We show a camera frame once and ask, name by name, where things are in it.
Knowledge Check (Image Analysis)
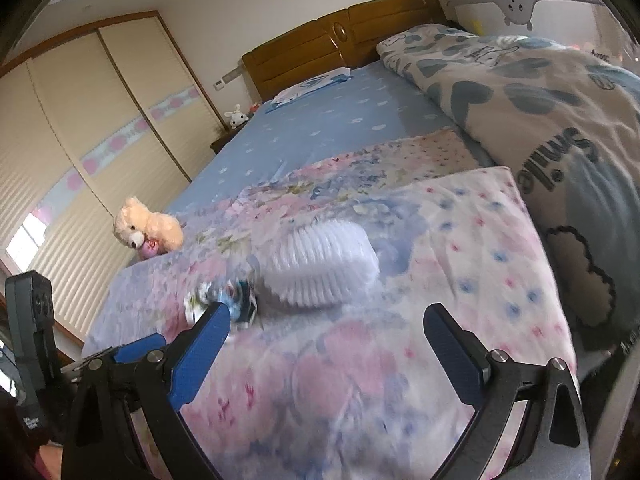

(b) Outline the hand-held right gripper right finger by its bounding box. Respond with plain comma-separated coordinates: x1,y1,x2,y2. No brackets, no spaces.
422,302,588,480

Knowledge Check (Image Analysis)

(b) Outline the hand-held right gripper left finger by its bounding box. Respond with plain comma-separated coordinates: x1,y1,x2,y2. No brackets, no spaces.
60,300,233,480

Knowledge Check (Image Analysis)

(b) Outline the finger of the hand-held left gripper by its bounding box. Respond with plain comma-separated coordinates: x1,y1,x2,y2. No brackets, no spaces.
113,333,168,366

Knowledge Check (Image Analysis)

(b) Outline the blue silver snack wrapper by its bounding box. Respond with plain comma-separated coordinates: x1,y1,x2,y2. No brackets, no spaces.
184,280,261,330

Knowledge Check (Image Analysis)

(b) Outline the person's left forearm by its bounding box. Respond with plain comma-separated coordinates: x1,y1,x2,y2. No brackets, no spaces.
0,395,66,480

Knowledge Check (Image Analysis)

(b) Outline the pink floral blanket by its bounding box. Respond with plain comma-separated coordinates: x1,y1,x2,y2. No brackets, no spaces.
81,127,581,480

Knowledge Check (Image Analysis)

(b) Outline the beige teddy bear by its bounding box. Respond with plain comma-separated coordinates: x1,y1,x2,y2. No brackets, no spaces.
113,196,185,262

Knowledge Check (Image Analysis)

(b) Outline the cream sliding door wardrobe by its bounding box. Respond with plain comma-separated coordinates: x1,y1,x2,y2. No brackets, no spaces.
0,10,227,347

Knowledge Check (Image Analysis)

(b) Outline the white rabbit plush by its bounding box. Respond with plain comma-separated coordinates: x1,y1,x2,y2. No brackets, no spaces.
223,103,250,129

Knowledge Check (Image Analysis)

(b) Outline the bed with blue sheet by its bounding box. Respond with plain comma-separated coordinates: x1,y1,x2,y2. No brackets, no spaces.
81,60,640,480

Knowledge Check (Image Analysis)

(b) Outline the blue heart print quilt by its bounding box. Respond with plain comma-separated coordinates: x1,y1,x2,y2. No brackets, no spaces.
376,25,640,352

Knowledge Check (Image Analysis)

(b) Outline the blue and white pillow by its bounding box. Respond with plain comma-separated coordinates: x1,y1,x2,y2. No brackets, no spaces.
264,67,354,114

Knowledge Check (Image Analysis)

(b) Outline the brown wooden headboard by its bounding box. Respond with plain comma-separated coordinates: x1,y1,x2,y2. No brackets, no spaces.
241,0,449,102

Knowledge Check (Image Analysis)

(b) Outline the grey bed guard rail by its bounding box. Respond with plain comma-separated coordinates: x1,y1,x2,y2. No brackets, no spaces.
445,0,617,27

